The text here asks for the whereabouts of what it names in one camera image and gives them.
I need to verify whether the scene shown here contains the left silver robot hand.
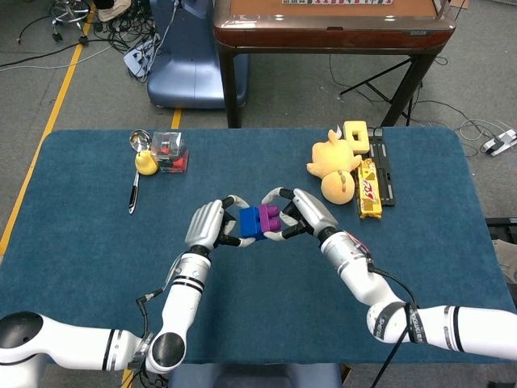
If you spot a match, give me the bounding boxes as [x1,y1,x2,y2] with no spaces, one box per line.
[184,194,268,249]

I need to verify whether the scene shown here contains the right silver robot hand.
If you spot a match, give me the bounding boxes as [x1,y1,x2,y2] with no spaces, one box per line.
[260,186,340,244]

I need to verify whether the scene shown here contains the blue building block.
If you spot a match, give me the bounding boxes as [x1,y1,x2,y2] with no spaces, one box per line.
[238,206,269,240]

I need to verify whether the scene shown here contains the purple building block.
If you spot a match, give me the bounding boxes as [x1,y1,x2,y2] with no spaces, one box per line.
[258,203,284,234]

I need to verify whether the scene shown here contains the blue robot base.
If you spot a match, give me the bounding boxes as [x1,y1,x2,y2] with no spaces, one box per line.
[145,0,250,111]

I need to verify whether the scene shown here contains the yellow sponge block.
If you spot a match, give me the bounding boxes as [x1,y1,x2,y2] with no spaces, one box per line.
[343,120,371,155]

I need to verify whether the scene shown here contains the yellow plush toy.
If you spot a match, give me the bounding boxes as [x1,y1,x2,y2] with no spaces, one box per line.
[306,129,363,205]

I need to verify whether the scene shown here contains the gold yellow snack package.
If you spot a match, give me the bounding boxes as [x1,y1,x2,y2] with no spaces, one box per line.
[356,158,383,221]

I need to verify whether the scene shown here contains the clear plastic box red items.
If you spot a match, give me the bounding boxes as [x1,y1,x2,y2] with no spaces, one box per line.
[149,130,191,175]

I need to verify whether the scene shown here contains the blue felt table cover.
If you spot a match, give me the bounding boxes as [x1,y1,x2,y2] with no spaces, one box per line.
[0,128,517,365]

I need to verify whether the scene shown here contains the black flat keyboard tray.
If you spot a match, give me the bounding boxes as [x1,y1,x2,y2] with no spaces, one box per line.
[366,126,398,208]

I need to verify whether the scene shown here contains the yellow toy pear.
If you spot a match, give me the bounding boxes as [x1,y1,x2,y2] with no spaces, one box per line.
[134,149,158,176]

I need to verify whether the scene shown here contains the blue grey robot torso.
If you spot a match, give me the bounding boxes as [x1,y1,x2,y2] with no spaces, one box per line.
[166,362,343,388]

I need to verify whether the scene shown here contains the white power strip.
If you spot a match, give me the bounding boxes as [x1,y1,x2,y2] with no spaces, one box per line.
[122,39,161,78]

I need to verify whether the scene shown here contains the brown mahjong table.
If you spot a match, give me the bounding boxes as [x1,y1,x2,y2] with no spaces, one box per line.
[212,0,458,130]

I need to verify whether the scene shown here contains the row of face-up mahjong tiles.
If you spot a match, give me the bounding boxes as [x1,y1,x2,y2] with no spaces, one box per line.
[280,0,394,6]

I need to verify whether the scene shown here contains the seated person in black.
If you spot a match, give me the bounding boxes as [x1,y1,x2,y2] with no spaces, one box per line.
[96,0,132,23]

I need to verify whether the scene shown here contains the black round stool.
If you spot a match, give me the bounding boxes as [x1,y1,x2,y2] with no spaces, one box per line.
[49,0,96,46]

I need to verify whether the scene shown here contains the metal ladle black handle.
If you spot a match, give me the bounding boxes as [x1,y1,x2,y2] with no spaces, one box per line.
[128,129,153,216]

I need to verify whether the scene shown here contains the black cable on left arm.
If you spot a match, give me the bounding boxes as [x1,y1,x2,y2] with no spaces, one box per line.
[134,254,183,388]

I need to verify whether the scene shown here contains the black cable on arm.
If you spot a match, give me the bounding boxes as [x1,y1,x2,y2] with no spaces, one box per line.
[364,261,422,388]
[134,254,183,388]

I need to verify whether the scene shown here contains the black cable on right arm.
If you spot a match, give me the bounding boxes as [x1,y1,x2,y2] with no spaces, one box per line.
[364,261,422,388]

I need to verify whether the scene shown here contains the white foot pedal switch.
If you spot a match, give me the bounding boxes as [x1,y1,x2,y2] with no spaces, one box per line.
[480,129,517,157]

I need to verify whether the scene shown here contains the tangled black floor cables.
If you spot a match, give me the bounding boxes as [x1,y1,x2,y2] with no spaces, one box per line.
[91,11,163,54]

